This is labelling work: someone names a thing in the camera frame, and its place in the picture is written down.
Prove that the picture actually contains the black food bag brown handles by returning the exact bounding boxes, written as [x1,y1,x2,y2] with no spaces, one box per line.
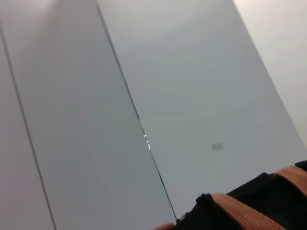
[153,160,307,230]

